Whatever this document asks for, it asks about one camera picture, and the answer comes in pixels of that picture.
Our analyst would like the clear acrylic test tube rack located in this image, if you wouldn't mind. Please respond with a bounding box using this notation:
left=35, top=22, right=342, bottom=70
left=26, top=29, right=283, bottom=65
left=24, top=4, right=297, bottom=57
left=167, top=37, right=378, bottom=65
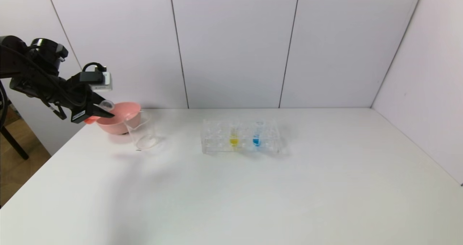
left=201, top=119, right=281, bottom=155

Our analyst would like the test tube with red pigment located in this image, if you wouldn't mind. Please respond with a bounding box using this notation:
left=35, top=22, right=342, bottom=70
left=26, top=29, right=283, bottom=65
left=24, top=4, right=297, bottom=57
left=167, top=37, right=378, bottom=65
left=84, top=99, right=115, bottom=124

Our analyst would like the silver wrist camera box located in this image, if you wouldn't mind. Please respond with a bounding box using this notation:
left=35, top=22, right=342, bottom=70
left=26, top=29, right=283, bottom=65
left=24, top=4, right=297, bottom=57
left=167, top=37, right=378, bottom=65
left=88, top=71, right=113, bottom=92

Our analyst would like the clear glass beaker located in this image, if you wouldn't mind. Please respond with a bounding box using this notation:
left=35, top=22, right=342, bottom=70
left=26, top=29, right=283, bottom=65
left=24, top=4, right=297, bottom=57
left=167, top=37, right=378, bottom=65
left=125, top=111, right=160, bottom=151

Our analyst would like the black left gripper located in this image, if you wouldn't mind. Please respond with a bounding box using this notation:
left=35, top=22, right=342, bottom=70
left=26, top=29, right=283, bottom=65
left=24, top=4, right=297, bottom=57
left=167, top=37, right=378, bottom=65
left=48, top=76, right=115, bottom=124

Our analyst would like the black metal stand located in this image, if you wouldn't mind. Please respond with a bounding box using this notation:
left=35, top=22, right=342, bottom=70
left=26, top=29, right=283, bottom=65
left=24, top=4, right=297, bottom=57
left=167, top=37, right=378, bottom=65
left=0, top=89, right=30, bottom=161

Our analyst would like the pink plastic bowl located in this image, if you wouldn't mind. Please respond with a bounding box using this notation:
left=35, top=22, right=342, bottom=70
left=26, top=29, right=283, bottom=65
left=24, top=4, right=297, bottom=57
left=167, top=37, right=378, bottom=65
left=95, top=101, right=142, bottom=135

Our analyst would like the test tube with blue pigment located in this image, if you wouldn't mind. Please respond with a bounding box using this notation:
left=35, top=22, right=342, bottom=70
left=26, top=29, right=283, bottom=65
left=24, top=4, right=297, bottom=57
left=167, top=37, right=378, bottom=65
left=252, top=120, right=263, bottom=147

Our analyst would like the test tube with yellow pigment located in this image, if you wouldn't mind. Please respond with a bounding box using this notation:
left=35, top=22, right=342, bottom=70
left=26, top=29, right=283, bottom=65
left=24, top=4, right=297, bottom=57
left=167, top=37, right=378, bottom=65
left=229, top=122, right=240, bottom=148

